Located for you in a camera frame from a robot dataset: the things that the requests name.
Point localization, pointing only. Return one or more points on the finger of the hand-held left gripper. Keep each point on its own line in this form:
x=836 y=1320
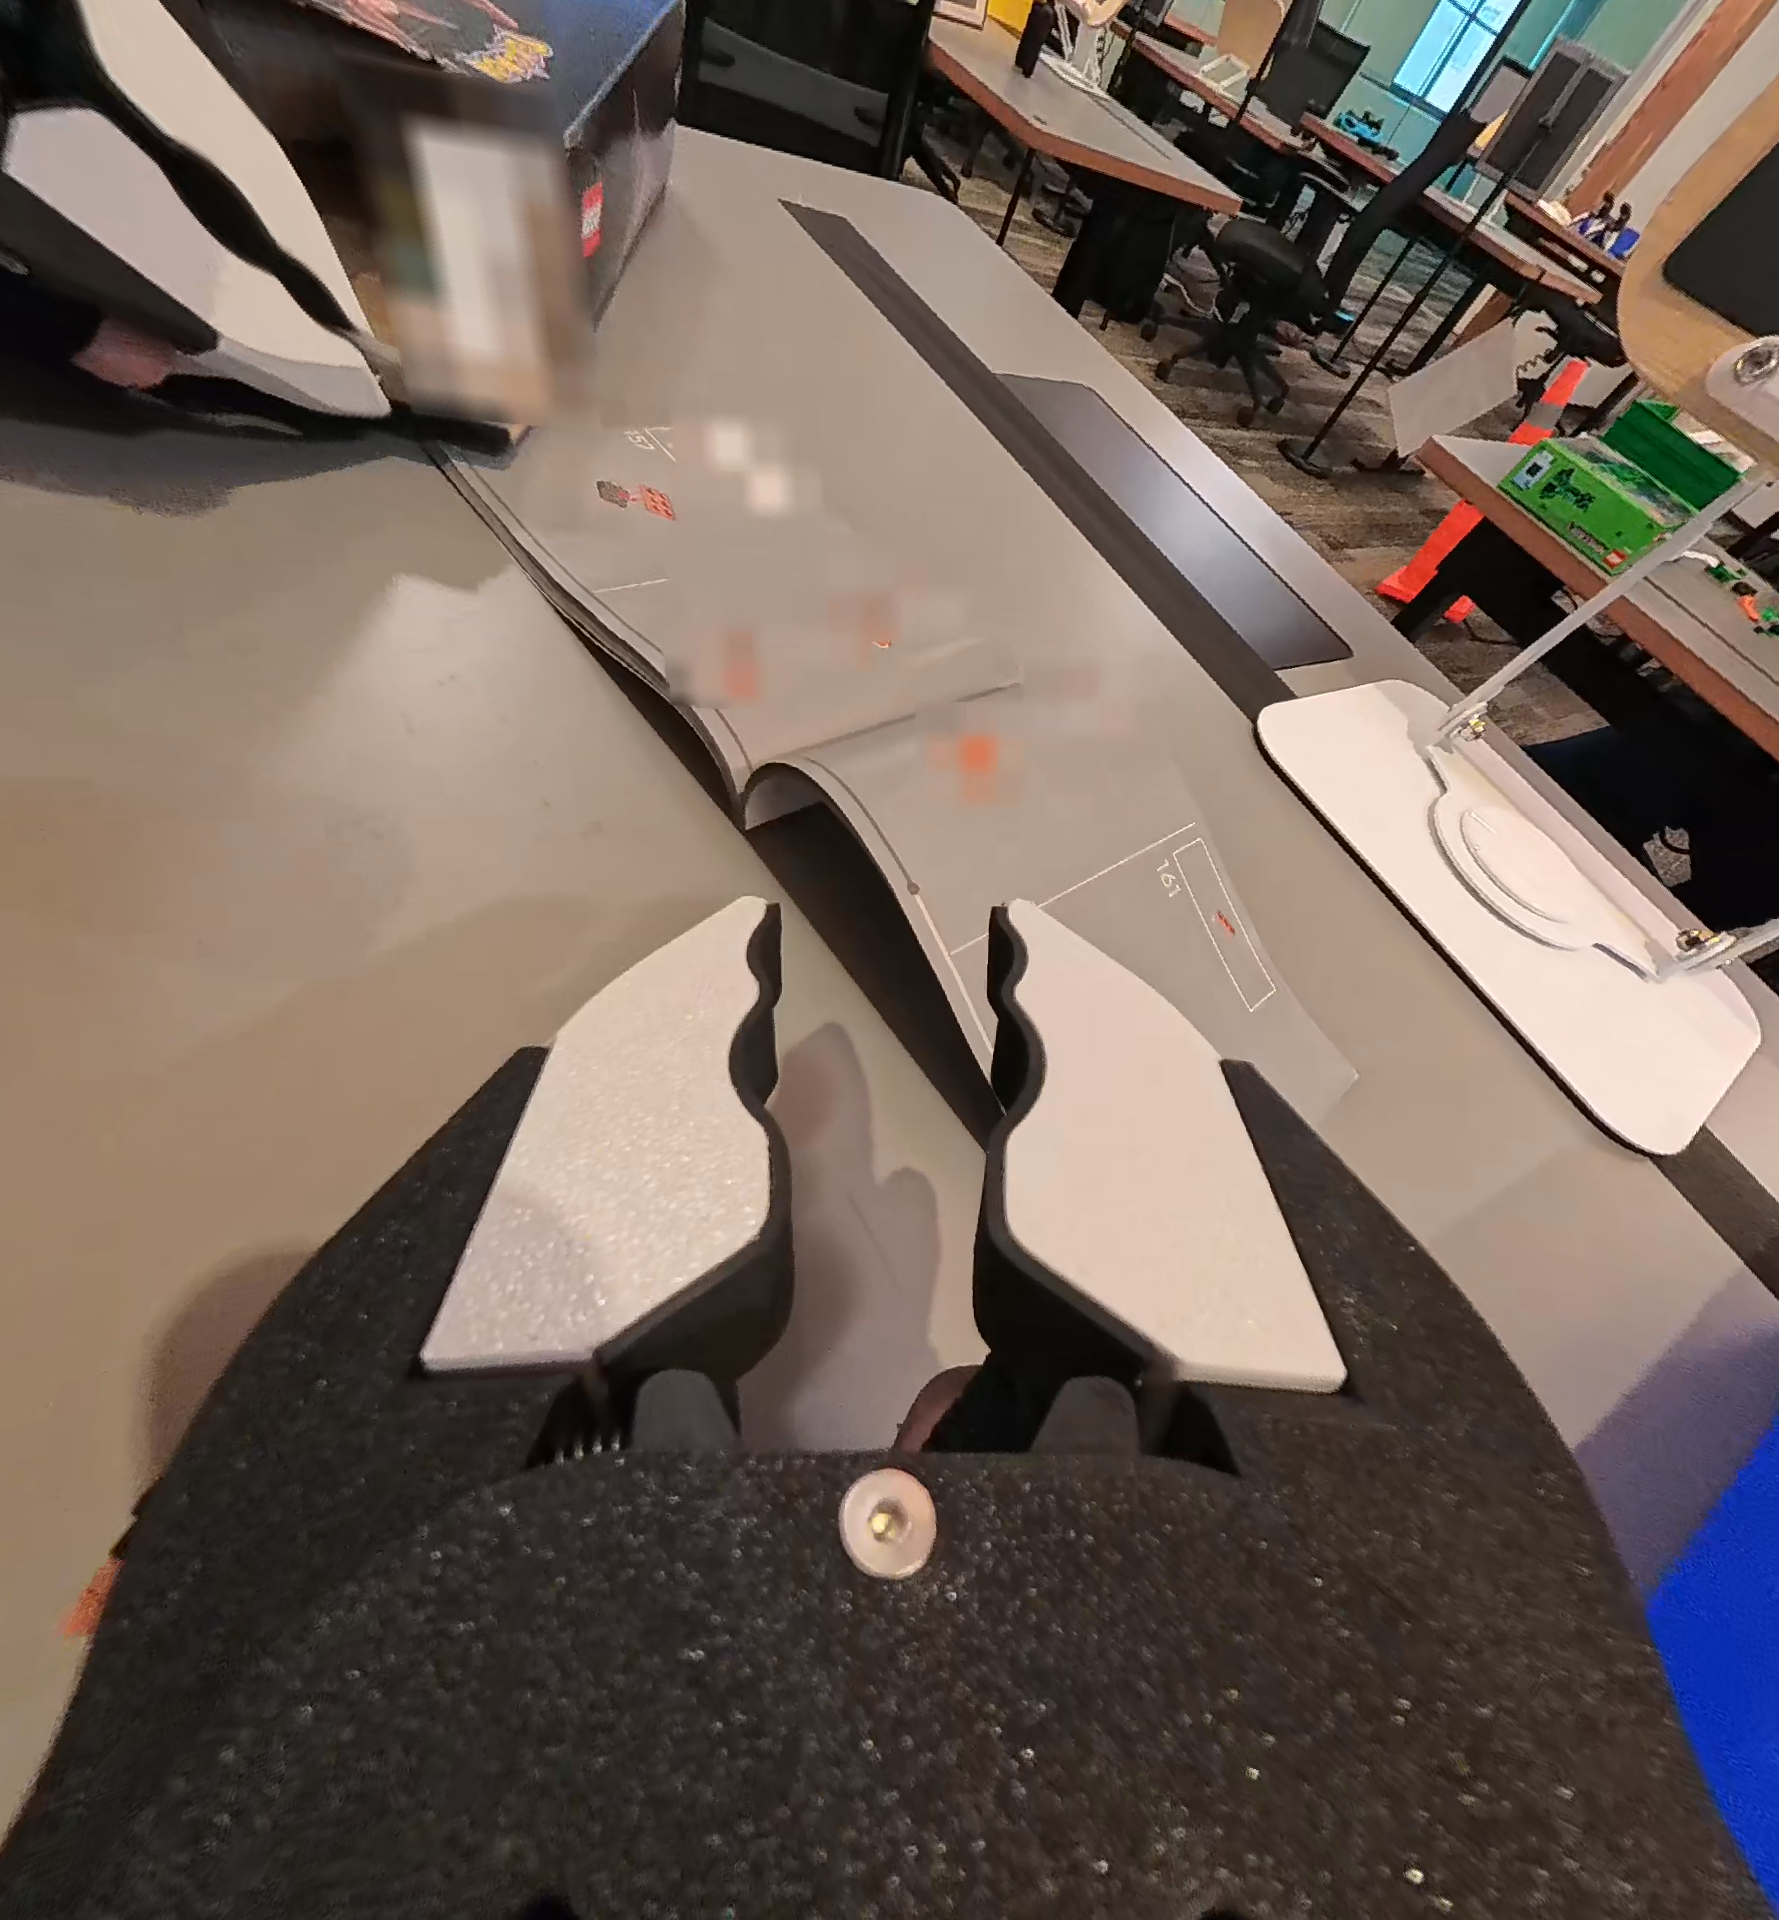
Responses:
x=229 y=135
x=155 y=248

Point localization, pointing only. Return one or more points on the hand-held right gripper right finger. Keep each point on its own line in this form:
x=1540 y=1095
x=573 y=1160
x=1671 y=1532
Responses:
x=1159 y=1199

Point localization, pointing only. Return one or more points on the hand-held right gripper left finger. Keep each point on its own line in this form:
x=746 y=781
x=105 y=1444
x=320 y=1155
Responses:
x=634 y=1185

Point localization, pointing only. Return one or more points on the grey instruction booklet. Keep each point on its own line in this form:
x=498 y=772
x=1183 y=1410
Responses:
x=1099 y=931

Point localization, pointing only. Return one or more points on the blue plastic bin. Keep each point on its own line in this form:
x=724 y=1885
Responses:
x=1773 y=1649

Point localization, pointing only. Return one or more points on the wooden background desk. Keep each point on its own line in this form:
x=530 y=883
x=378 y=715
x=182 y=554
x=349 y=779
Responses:
x=1729 y=661
x=1085 y=128

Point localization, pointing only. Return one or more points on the dark printed toy box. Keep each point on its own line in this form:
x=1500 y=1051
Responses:
x=627 y=135

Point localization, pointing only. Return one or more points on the black mesh office chair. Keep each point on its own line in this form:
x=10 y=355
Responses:
x=814 y=75

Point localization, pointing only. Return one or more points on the red orange floor marker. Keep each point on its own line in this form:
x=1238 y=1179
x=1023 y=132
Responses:
x=1443 y=555

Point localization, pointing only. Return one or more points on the black cylinder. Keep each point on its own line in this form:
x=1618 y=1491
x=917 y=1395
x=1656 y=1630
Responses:
x=1036 y=38

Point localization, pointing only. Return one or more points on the green toy box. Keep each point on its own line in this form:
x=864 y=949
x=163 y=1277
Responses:
x=1684 y=450
x=1595 y=502

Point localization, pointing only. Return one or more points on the black swivel chair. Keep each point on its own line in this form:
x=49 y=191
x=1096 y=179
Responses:
x=1257 y=299

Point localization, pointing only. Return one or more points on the plywood framed black panel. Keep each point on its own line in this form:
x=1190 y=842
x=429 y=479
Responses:
x=1773 y=226

